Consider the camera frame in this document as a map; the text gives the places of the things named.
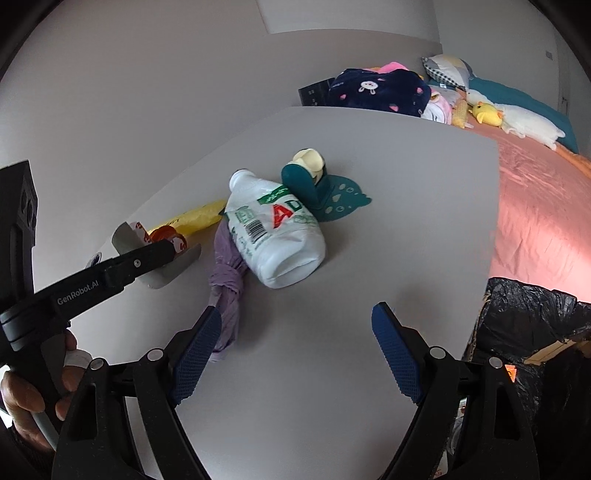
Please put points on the pink cloth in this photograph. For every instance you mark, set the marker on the pink cloth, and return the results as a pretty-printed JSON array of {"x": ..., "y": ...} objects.
[{"x": 388, "y": 67}]

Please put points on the person's left hand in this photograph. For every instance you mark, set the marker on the person's left hand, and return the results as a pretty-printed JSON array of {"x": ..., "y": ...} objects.
[{"x": 25, "y": 401}]

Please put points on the yellow snack packet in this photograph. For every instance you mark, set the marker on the yellow snack packet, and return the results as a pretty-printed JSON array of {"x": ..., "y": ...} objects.
[{"x": 194, "y": 218}]

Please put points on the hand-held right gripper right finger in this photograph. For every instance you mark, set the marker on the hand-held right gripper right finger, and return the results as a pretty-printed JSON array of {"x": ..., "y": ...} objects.
[{"x": 397, "y": 355}]

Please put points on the white goose plush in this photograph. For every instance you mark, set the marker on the white goose plush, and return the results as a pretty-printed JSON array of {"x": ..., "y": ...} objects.
[{"x": 531, "y": 122}]

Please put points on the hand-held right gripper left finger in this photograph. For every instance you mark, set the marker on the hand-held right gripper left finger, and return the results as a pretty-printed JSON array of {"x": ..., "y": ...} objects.
[{"x": 198, "y": 355}]

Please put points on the black box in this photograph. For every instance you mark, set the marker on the black box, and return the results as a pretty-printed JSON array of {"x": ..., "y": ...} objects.
[{"x": 314, "y": 94}]

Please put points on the pink bed sheet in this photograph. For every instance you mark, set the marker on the pink bed sheet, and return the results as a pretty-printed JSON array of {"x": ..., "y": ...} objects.
[{"x": 540, "y": 194}]

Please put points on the navy printed blanket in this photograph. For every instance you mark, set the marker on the navy printed blanket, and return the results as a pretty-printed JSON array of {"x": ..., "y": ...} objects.
[{"x": 378, "y": 92}]

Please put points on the checkered pillow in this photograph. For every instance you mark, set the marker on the checkered pillow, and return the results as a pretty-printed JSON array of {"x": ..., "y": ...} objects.
[{"x": 445, "y": 69}]

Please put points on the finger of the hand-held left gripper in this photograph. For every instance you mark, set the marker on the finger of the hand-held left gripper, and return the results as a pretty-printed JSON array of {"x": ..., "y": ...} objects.
[{"x": 143, "y": 263}]

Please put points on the brown cardboard box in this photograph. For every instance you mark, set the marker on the brown cardboard box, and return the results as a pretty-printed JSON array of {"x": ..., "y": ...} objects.
[{"x": 558, "y": 348}]

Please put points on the teal plastic holder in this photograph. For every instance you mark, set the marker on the teal plastic holder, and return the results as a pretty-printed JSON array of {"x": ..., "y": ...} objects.
[{"x": 323, "y": 194}]

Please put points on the pink plush toy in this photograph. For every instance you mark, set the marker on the pink plush toy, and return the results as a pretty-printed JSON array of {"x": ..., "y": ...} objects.
[{"x": 438, "y": 108}]

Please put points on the white plastic bottle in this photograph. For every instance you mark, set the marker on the white plastic bottle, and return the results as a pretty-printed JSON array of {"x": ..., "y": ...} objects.
[{"x": 277, "y": 230}]

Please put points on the yellow duck plush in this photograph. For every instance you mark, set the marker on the yellow duck plush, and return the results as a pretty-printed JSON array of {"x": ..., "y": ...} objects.
[{"x": 487, "y": 114}]

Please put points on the purple plastic bag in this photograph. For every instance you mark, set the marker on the purple plastic bag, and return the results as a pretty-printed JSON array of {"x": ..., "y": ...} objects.
[{"x": 226, "y": 281}]

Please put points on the teal pillow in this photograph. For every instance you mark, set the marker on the teal pillow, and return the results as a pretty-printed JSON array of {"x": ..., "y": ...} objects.
[{"x": 521, "y": 99}]

